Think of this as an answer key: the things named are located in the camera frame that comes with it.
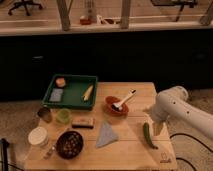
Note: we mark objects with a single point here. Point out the green plastic cup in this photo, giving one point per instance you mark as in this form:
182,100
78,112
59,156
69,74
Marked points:
63,116

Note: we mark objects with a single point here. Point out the orange bowl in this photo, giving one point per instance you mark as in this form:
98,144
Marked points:
112,110

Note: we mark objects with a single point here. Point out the black stand at left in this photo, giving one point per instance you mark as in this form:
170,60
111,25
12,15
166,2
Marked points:
3,154

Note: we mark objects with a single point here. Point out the red object on shelf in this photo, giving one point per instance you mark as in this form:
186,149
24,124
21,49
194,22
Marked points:
85,21

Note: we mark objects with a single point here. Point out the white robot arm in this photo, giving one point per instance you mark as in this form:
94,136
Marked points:
173,101

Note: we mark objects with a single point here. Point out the orange sponge cube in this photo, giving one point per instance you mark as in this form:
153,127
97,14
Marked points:
60,82

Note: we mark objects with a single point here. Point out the grey blue sponge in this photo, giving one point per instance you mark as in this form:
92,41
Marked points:
56,95

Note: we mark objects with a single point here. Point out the yellow corn cob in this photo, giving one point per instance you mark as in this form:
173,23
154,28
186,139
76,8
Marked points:
87,93

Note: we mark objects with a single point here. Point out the dark bowl with nuts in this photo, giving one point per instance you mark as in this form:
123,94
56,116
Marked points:
69,144

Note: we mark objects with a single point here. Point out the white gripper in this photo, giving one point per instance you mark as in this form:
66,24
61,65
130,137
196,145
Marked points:
156,114

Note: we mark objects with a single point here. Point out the dark wooden block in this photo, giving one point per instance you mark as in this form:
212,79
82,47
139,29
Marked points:
83,123

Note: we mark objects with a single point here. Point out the green plastic tray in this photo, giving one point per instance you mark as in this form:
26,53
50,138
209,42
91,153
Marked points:
75,87

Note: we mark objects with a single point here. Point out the black office chair left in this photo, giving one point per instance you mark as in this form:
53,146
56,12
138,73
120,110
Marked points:
25,4

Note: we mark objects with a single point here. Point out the white handled brush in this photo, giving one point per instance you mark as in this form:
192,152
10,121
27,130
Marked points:
118,105

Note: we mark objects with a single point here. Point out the grey triangular cloth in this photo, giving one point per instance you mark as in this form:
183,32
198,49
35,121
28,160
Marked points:
106,135

